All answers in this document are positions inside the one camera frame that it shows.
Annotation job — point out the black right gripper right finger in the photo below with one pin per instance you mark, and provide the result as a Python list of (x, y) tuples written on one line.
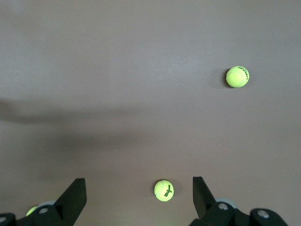
[(207, 212)]

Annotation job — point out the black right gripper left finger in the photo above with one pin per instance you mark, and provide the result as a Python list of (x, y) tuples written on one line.
[(68, 204)]

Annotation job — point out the yellow-green tennis ball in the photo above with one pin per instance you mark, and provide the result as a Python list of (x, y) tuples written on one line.
[(164, 190), (31, 211), (237, 76)]

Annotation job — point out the brown table cover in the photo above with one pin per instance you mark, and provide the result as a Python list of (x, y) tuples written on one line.
[(141, 94)]

